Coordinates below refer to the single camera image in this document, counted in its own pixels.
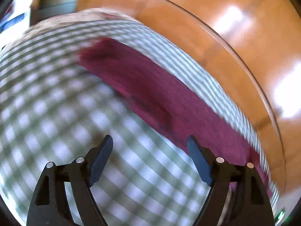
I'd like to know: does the red floral knit garment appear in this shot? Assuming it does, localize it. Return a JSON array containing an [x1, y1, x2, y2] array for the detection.
[[77, 37, 274, 198]]

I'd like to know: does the green checked bed cover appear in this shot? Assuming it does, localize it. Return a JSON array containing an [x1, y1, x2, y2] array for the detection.
[[1, 19, 263, 225]]

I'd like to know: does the floral pink bedsheet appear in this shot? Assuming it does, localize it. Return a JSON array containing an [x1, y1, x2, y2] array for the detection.
[[24, 8, 136, 36]]

